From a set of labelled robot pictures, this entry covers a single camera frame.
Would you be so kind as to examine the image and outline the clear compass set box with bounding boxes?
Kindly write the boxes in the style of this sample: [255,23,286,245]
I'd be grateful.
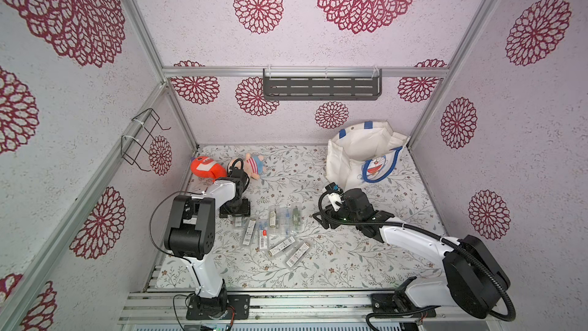
[268,208,278,230]
[233,216,243,228]

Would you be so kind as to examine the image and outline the clear compass box white label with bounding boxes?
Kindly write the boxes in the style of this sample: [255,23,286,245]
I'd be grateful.
[241,218,257,246]

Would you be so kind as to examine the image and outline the clear compass box red label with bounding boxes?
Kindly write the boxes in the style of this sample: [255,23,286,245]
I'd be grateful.
[258,221,270,251]

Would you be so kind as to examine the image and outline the white canvas tote bag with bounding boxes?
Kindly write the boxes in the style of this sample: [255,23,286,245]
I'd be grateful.
[326,121,409,191]

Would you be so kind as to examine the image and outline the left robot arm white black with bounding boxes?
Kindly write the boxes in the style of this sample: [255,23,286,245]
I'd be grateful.
[152,159,251,300]

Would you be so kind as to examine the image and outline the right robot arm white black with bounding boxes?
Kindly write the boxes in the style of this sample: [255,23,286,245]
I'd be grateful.
[313,183,516,323]

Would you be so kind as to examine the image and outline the clear compass box blue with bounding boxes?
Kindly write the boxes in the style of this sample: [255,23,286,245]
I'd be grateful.
[278,207,292,237]

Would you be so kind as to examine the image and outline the cartoon boy plush doll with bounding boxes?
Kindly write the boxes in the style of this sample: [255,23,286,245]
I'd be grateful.
[227,153,266,180]

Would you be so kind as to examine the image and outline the red plush toy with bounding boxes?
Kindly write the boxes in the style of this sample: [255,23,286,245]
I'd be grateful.
[190,156,228,181]

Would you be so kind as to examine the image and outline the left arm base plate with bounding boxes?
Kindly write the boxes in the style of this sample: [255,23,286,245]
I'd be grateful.
[186,294,251,321]

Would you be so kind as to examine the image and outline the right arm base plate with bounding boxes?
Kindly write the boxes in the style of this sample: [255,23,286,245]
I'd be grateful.
[370,293,436,318]

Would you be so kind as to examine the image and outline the black wire wall rack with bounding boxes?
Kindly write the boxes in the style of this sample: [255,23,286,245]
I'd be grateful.
[119,108,173,176]

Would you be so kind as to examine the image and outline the grey wall shelf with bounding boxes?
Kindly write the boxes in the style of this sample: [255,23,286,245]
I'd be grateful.
[262,68,383,101]

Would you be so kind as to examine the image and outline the aluminium front rail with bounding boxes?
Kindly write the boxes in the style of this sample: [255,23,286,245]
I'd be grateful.
[117,289,505,325]

